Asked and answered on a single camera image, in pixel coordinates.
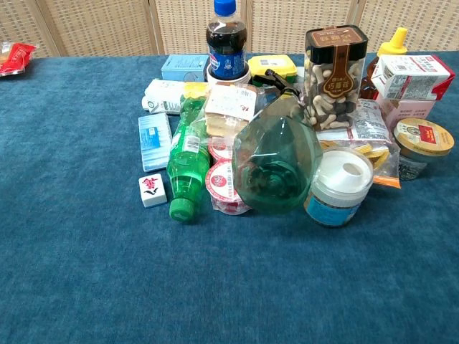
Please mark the white green tube package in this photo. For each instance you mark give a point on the white green tube package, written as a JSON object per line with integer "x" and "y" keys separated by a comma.
{"x": 165, "y": 95}

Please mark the light blue carton box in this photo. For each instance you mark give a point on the light blue carton box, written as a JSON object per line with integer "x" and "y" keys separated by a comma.
{"x": 183, "y": 67}

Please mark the pale pink box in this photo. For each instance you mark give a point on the pale pink box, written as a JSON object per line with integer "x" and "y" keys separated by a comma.
{"x": 409, "y": 111}

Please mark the red white milk carton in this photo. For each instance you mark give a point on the red white milk carton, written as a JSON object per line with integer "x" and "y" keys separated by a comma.
{"x": 409, "y": 77}

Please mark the red and white cup pack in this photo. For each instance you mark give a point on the red and white cup pack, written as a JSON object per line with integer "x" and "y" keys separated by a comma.
{"x": 224, "y": 179}

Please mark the green plastic soda bottle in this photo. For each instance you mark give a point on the green plastic soda bottle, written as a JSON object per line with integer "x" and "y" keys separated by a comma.
{"x": 186, "y": 161}

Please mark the green transparent spray bottle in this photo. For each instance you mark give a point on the green transparent spray bottle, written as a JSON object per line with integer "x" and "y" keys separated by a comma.
{"x": 276, "y": 161}

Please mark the wrapped biscuit pack white label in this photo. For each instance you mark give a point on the wrapped biscuit pack white label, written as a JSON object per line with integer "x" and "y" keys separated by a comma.
{"x": 229, "y": 107}

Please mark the white mahjong tile eraser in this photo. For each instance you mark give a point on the white mahjong tile eraser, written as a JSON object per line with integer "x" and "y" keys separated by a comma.
{"x": 152, "y": 190}

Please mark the blue tissue pack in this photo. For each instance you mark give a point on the blue tissue pack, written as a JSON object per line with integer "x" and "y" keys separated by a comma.
{"x": 154, "y": 141}

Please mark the white paper cup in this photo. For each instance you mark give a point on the white paper cup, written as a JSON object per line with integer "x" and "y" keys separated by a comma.
{"x": 215, "y": 77}

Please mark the white lidded jar blue label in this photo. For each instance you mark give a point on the white lidded jar blue label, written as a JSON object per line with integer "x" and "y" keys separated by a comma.
{"x": 339, "y": 190}

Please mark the yellow lidded green container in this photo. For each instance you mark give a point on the yellow lidded green container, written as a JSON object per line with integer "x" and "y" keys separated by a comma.
{"x": 274, "y": 66}

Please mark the cola bottle with blue cap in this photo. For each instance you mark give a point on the cola bottle with blue cap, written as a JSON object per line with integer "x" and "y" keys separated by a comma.
{"x": 226, "y": 39}

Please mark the clear jar of mushroom biscuits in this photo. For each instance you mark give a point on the clear jar of mushroom biscuits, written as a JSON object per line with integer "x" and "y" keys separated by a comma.
{"x": 333, "y": 82}

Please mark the white printed snack bag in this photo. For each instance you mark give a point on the white printed snack bag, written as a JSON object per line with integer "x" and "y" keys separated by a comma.
{"x": 369, "y": 122}

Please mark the clear bag of yellow snacks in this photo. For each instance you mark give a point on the clear bag of yellow snacks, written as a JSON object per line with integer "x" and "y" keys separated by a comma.
{"x": 383, "y": 161}

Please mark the blue velvet tablecloth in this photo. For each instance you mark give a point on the blue velvet tablecloth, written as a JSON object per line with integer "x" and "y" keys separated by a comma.
{"x": 107, "y": 268}

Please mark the woven rattan folding screen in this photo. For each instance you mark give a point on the woven rattan folding screen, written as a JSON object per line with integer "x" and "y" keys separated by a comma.
{"x": 107, "y": 25}

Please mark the glass jar with gold lid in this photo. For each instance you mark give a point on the glass jar with gold lid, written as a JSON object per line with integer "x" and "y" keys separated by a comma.
{"x": 419, "y": 143}

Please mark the honey bottle with yellow cap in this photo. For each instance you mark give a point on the honey bottle with yellow cap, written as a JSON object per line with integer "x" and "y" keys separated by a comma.
{"x": 389, "y": 48}

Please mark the red snack packet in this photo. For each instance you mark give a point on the red snack packet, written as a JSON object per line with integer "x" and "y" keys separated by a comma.
{"x": 16, "y": 57}

